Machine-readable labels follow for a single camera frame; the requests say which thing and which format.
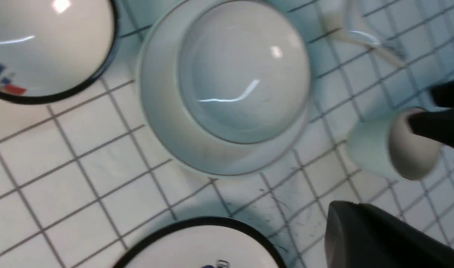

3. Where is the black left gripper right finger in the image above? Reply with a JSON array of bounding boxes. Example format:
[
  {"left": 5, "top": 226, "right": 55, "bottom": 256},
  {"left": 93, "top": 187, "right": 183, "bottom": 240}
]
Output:
[{"left": 407, "top": 80, "right": 454, "bottom": 148}]

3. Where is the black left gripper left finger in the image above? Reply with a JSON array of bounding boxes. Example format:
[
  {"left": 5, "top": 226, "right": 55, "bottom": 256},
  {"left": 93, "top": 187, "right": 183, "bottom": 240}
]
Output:
[{"left": 324, "top": 200, "right": 454, "bottom": 268}]

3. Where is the green-rimmed white cup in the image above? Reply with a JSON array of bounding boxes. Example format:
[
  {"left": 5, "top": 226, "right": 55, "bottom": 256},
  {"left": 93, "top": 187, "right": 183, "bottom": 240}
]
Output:
[{"left": 346, "top": 107, "right": 441, "bottom": 181}]

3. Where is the plain white ceramic spoon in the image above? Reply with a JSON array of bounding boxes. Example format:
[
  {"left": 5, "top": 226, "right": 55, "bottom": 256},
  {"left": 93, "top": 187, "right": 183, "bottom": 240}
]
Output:
[{"left": 319, "top": 0, "right": 407, "bottom": 68}]

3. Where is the green-rimmed white bowl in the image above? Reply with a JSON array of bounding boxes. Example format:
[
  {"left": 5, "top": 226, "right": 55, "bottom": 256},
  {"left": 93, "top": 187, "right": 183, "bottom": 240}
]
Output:
[{"left": 135, "top": 0, "right": 312, "bottom": 178}]

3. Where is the black-rimmed illustrated plate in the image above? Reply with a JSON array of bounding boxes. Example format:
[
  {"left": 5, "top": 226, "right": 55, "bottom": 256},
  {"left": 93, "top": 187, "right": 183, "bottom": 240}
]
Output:
[{"left": 113, "top": 217, "right": 286, "bottom": 268}]

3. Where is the white checkered tablecloth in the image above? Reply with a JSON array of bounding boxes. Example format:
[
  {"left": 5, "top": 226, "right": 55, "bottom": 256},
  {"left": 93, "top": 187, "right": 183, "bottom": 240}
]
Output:
[{"left": 0, "top": 0, "right": 454, "bottom": 268}]

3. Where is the black-rimmed white bowl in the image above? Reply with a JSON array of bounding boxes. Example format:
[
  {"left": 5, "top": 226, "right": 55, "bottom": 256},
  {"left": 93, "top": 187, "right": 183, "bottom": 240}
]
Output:
[{"left": 0, "top": 0, "right": 121, "bottom": 105}]

